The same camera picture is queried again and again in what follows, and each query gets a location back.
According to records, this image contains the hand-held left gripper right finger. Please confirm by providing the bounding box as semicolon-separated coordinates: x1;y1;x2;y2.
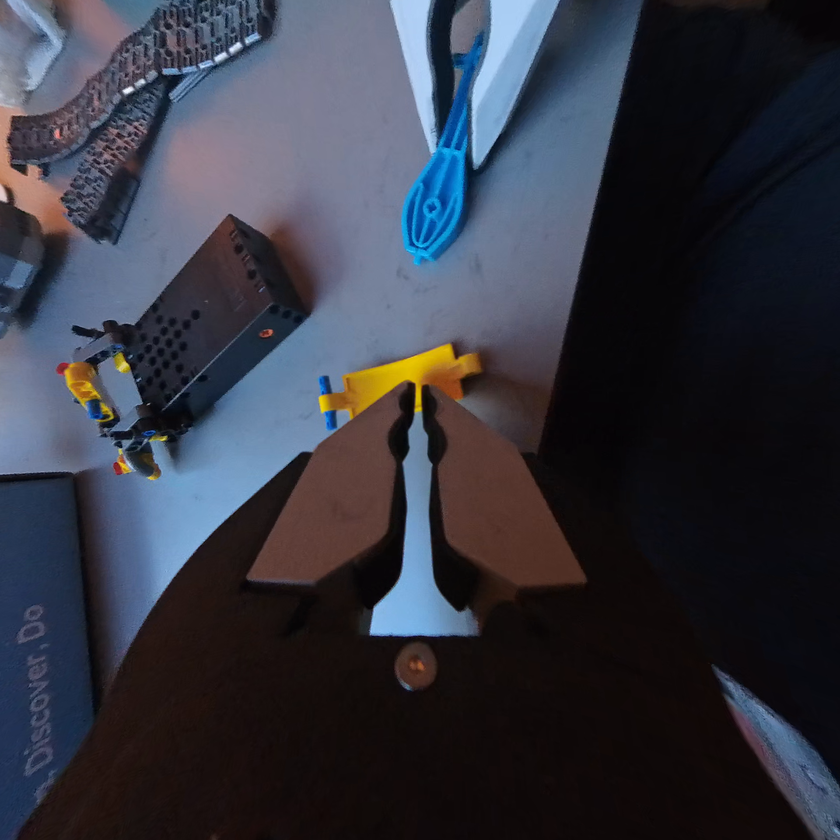
422;384;587;611

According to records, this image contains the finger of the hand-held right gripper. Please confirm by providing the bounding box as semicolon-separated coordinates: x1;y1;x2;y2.
469;0;563;169
390;0;460;156

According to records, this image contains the person's dark clothed body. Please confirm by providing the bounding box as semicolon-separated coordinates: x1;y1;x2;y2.
538;0;840;775

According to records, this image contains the grey desk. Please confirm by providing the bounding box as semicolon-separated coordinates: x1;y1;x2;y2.
0;0;647;690

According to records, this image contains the black perforated brick model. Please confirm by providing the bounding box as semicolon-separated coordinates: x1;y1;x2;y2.
56;214;311;482

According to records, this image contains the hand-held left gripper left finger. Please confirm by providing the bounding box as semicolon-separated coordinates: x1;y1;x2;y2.
246;381;416;608

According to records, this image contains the yellow scoop piece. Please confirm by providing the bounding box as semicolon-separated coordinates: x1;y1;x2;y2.
318;343;483;432

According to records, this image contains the blue brick separator tool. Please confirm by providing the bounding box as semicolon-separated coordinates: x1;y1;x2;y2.
402;31;488;265

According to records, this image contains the dark blue cardboard box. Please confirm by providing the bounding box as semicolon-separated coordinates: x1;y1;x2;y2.
0;472;101;824

